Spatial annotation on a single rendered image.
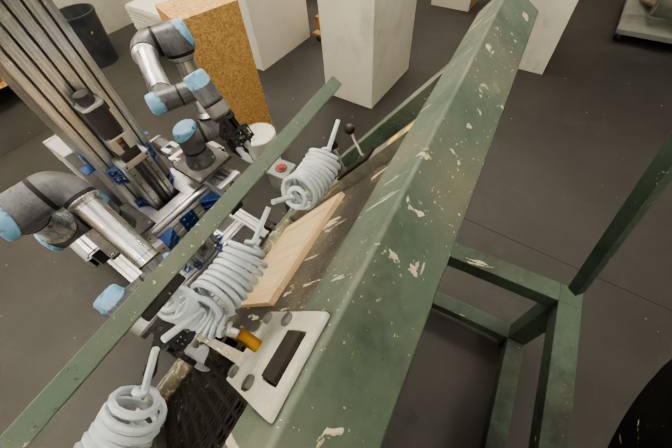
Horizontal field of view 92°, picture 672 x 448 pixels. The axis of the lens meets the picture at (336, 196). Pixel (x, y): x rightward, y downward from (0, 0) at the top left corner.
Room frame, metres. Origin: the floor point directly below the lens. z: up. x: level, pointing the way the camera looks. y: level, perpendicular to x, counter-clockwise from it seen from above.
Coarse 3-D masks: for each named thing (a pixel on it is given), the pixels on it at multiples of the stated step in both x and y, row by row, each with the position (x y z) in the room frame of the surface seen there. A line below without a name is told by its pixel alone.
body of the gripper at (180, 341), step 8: (160, 320) 0.32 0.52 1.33; (152, 328) 0.30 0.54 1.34; (168, 328) 0.31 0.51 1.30; (184, 328) 0.31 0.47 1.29; (144, 336) 0.28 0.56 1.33; (176, 336) 0.28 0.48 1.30; (184, 336) 0.29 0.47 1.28; (192, 336) 0.28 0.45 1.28; (168, 344) 0.26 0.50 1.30; (176, 344) 0.26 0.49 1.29; (184, 344) 0.27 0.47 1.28; (168, 352) 0.24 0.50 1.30
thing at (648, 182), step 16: (656, 160) 0.53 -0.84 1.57; (656, 176) 0.50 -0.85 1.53; (640, 192) 0.50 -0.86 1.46; (656, 192) 0.49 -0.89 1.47; (624, 208) 0.51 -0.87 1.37; (640, 208) 0.48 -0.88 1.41; (624, 224) 0.48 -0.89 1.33; (608, 240) 0.48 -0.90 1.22; (624, 240) 0.47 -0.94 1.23; (592, 256) 0.48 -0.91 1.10; (608, 256) 0.46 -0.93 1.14; (592, 272) 0.44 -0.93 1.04; (576, 288) 0.44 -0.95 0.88
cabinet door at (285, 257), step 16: (320, 208) 0.72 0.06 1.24; (304, 224) 0.71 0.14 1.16; (320, 224) 0.57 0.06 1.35; (288, 240) 0.68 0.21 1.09; (304, 240) 0.54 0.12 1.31; (272, 256) 0.66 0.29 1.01; (288, 256) 0.53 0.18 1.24; (304, 256) 0.47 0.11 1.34; (272, 272) 0.51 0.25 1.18; (288, 272) 0.42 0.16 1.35; (256, 288) 0.48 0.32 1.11; (272, 288) 0.39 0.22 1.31; (256, 304) 0.38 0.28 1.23; (272, 304) 0.33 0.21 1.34
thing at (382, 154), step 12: (384, 144) 0.70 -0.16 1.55; (396, 144) 0.65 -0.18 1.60; (372, 156) 0.69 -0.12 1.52; (384, 156) 0.67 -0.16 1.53; (360, 168) 0.71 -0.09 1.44; (372, 168) 0.69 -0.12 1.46; (336, 180) 0.80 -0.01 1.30; (348, 180) 0.74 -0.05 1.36; (336, 192) 0.77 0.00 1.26; (300, 216) 0.89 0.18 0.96
